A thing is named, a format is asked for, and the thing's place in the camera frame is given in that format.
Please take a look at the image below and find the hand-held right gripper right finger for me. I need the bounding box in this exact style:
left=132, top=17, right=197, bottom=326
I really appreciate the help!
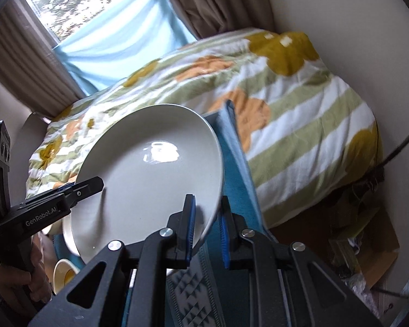
left=219, top=196, right=384, bottom=327

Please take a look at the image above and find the large white plate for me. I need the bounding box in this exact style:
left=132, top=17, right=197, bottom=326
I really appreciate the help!
left=69, top=104, right=224, bottom=273

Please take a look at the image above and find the light blue curtain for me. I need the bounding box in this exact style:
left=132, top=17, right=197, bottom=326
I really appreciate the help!
left=51, top=0, right=200, bottom=96

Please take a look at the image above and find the clear plastic bag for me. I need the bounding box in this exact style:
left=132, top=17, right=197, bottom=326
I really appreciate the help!
left=344, top=272, right=406, bottom=316

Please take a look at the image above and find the floral striped blanket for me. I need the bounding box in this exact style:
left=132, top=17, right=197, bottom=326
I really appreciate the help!
left=25, top=29, right=384, bottom=229

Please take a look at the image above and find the brown curtain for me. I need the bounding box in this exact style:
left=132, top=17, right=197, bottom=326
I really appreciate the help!
left=0, top=5, right=86, bottom=118
left=150, top=0, right=276, bottom=40

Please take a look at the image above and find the person's dark clothing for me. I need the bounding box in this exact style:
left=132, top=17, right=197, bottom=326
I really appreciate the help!
left=0, top=279, right=31, bottom=327

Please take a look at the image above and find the person's left hand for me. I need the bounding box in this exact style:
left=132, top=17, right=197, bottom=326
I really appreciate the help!
left=0, top=238, right=52, bottom=309

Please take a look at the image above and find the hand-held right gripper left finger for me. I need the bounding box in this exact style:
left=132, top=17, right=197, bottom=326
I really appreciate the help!
left=27, top=194, right=196, bottom=327

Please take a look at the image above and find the white headboard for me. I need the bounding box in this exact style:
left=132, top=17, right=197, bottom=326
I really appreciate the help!
left=10, top=112, right=52, bottom=208

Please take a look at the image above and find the cream cup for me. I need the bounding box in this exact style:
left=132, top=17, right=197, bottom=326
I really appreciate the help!
left=53, top=258, right=80, bottom=296

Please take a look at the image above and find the grey tray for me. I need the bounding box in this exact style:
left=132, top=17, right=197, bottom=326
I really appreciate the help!
left=204, top=99, right=239, bottom=144

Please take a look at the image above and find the blue patterned towel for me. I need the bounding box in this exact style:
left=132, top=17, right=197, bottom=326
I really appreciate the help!
left=53, top=100, right=273, bottom=327

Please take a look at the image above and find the black cable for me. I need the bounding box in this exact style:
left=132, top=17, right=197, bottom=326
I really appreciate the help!
left=375, top=117, right=409, bottom=178

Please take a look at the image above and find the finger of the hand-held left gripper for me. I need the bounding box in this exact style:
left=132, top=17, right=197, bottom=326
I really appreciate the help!
left=19, top=183, right=75, bottom=213
left=65, top=176, right=105, bottom=208

